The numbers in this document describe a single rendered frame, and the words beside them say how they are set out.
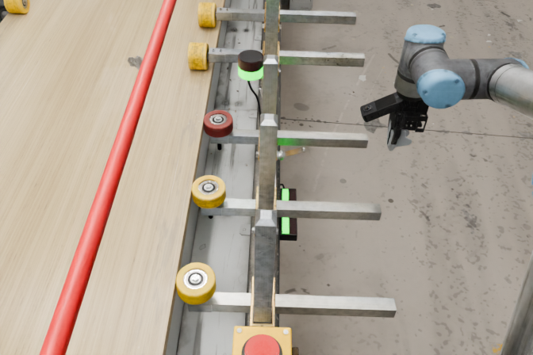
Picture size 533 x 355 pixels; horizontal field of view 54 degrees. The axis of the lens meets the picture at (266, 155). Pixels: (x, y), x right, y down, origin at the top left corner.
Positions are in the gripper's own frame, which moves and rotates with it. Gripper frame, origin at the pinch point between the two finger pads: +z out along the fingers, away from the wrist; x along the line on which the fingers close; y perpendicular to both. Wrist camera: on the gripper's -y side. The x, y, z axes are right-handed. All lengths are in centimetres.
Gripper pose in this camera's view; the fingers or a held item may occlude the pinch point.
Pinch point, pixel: (388, 146)
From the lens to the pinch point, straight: 149.7
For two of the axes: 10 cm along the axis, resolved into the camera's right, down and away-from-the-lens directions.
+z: -0.2, 7.2, 6.9
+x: 0.2, -6.9, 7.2
